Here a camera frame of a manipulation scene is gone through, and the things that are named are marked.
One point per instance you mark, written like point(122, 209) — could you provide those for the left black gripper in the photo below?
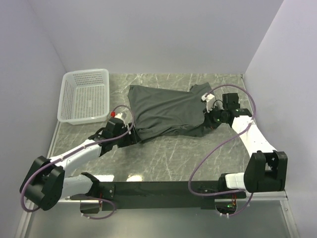
point(132, 139)

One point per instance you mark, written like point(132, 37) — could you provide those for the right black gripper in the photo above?
point(208, 122)

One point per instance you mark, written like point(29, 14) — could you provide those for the dark grey t shirt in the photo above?
point(159, 112)

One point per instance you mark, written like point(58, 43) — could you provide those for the white perforated plastic basket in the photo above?
point(84, 97)

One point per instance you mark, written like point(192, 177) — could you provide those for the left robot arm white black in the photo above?
point(49, 179)

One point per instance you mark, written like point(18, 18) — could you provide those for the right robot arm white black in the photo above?
point(267, 168)

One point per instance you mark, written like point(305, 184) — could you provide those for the black base crossbar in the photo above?
point(158, 194)

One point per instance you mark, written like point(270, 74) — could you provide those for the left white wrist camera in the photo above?
point(122, 116)

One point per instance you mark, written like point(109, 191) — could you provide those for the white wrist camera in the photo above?
point(208, 99)
point(122, 116)

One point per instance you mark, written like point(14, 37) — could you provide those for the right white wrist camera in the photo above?
point(208, 99)

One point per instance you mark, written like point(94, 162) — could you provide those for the aluminium frame rail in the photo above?
point(29, 220)

